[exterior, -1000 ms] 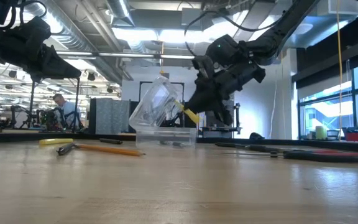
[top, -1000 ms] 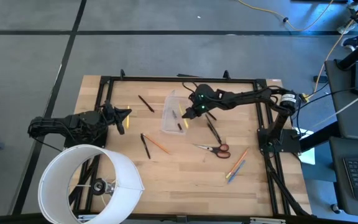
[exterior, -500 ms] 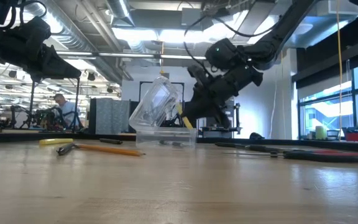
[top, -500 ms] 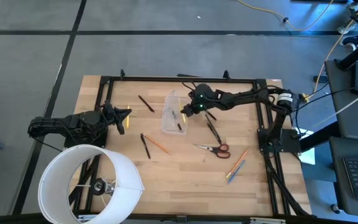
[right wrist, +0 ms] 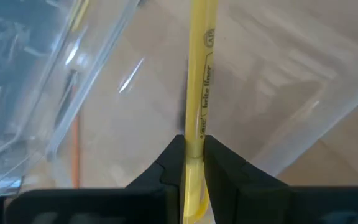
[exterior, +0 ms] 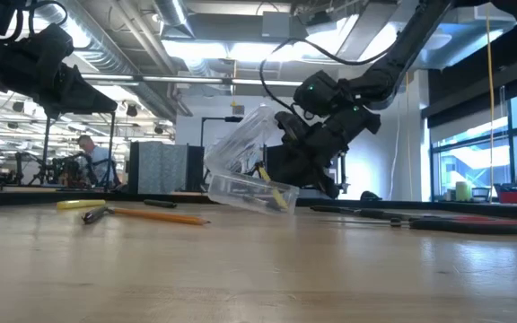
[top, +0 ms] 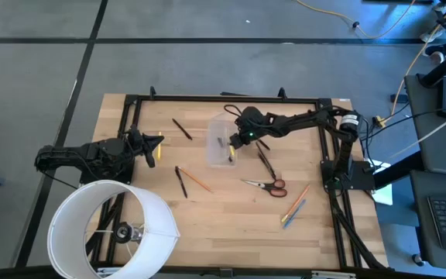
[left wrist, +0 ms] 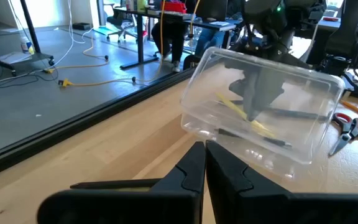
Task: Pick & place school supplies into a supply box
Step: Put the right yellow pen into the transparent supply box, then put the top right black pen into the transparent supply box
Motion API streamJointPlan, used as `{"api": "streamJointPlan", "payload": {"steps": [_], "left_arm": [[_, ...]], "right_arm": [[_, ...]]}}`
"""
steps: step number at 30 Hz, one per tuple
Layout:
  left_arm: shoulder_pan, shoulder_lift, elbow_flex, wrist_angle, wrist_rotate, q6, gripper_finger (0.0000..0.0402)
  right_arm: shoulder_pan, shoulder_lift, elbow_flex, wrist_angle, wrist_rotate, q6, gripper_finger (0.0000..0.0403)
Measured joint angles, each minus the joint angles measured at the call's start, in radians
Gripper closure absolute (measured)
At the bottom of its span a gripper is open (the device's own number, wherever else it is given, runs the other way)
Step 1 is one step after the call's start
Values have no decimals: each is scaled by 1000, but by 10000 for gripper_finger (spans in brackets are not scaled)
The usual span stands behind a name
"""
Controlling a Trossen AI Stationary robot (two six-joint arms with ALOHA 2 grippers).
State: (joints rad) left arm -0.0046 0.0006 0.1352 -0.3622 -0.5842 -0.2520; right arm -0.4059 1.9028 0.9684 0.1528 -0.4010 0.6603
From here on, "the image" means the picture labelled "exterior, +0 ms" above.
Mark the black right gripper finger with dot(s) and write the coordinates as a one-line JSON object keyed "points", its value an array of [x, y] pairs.
{"points": [[308, 172]]}

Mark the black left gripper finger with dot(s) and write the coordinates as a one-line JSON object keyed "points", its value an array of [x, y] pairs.
{"points": [[83, 101]]}

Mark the black pen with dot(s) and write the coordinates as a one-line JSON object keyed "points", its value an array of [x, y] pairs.
{"points": [[160, 203], [384, 214], [330, 208], [93, 215], [254, 199]]}

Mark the clear plastic supply box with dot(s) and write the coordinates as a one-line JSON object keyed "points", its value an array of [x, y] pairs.
{"points": [[240, 148]]}

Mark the orange pencil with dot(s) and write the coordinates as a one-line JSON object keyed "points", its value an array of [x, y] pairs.
{"points": [[160, 216]]}

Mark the red and black scissors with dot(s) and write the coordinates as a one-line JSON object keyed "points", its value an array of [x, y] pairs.
{"points": [[474, 227]]}

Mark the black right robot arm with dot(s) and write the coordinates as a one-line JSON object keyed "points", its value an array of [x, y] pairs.
{"points": [[402, 54]]}

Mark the grey ceiling box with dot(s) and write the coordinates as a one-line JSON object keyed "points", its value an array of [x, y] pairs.
{"points": [[276, 24]]}

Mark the black machine on stand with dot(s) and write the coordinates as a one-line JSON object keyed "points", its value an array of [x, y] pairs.
{"points": [[344, 172]]}

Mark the person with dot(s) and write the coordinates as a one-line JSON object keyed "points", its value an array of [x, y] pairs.
{"points": [[99, 161]]}

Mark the black dome object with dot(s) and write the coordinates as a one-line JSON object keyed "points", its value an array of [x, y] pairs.
{"points": [[370, 196]]}

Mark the distant black robot rig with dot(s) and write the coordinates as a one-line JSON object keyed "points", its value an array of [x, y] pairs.
{"points": [[61, 168]]}

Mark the long ceiling light strip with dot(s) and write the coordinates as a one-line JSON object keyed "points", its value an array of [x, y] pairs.
{"points": [[182, 79]]}

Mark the grey partition cabinet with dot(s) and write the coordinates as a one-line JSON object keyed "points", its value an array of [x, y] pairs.
{"points": [[160, 168]]}

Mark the yellow-green cup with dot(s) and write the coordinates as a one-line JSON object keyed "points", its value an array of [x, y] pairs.
{"points": [[463, 192]]}

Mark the black tall stand frame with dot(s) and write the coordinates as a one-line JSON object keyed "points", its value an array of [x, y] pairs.
{"points": [[111, 134]]}

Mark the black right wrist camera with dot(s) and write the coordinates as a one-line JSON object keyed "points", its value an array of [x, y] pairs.
{"points": [[292, 128]]}

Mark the silver ceiling duct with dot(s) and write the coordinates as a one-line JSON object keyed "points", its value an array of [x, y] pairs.
{"points": [[119, 58]]}

